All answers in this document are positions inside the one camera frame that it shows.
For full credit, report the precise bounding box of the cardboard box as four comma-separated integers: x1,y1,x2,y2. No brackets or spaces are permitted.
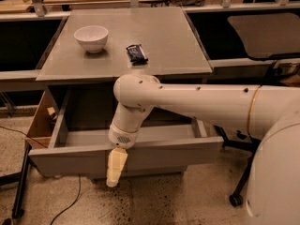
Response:
25,91,59,149

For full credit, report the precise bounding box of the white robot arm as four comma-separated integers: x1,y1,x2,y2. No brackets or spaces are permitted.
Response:
107,74,300,225

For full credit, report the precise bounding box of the metal railing frame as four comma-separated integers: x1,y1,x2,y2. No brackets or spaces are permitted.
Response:
0,0,300,21

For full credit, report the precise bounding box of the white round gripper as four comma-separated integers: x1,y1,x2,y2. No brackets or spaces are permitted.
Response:
106,124,139,188

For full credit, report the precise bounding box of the black office chair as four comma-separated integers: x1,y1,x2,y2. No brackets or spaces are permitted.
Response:
229,13,300,218

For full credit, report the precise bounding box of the dark blue snack wrapper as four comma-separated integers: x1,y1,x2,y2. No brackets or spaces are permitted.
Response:
126,44,148,64

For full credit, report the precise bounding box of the white ceramic bowl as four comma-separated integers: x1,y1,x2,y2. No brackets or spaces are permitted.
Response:
74,25,109,53

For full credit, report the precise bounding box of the grey top drawer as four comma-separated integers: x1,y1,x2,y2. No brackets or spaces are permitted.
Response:
29,84,223,179

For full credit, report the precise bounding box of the black floor cable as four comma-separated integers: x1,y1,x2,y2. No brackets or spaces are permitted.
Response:
0,125,83,225

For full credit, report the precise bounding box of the black stand leg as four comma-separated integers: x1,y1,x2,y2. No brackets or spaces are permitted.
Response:
0,144,32,221

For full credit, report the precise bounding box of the grey drawer cabinet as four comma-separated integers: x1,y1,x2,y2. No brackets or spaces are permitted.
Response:
35,7,213,181

